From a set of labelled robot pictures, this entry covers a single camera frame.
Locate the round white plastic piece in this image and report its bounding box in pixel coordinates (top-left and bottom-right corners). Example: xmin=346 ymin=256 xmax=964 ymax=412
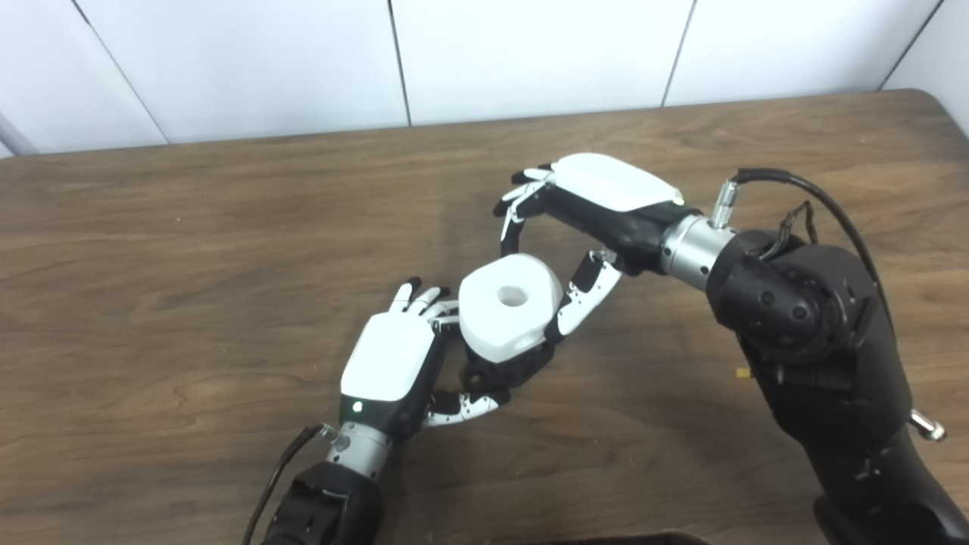
xmin=458 ymin=254 xmax=565 ymax=364

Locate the black plastic flanged holder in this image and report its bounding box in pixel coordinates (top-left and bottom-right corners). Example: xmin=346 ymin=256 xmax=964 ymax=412
xmin=460 ymin=341 xmax=557 ymax=394

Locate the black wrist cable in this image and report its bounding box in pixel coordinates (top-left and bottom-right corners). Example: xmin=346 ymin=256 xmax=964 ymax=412
xmin=712 ymin=168 xmax=947 ymax=441
xmin=242 ymin=424 xmax=341 ymax=545

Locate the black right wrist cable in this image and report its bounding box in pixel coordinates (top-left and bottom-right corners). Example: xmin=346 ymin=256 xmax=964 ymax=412
xmin=712 ymin=168 xmax=947 ymax=441

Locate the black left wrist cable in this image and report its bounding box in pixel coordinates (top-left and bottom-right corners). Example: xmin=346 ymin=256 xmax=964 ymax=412
xmin=242 ymin=424 xmax=341 ymax=545

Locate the grey wall corner post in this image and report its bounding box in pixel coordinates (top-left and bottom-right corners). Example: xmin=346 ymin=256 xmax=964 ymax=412
xmin=0 ymin=112 xmax=39 ymax=157

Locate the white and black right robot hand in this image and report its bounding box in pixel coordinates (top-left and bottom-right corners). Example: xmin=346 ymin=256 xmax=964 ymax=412
xmin=494 ymin=153 xmax=693 ymax=339

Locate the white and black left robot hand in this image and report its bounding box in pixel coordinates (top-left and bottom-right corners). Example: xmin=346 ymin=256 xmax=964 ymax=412
xmin=339 ymin=277 xmax=509 ymax=444

